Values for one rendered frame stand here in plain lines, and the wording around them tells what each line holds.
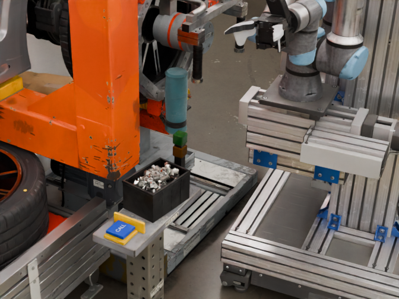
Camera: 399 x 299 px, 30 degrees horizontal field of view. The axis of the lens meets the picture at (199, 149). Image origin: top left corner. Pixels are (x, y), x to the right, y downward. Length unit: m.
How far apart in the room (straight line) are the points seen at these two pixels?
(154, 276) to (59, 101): 0.70
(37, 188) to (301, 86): 0.97
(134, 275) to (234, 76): 2.18
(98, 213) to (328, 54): 1.00
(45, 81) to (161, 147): 1.34
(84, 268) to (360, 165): 1.06
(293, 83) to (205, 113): 1.69
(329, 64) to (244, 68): 2.33
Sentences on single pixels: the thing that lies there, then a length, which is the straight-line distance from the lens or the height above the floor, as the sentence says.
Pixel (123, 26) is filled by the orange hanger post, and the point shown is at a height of 1.07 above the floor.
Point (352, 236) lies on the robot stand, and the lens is 2.92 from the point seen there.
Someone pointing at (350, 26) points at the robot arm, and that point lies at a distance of 2.38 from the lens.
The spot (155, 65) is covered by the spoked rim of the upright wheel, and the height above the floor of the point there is 0.66.
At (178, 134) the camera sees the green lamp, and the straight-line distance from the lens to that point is 2.60.
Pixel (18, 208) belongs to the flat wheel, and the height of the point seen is 0.50.
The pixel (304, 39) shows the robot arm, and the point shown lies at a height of 1.15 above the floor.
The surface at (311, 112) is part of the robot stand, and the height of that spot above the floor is 0.81.
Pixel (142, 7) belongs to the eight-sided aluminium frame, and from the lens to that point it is 2.74.
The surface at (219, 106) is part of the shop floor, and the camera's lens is 4.24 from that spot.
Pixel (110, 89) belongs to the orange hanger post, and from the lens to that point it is 2.43.
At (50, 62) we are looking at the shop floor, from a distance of 4.81.
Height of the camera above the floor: 1.95
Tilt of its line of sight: 31 degrees down
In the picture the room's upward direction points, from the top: 2 degrees clockwise
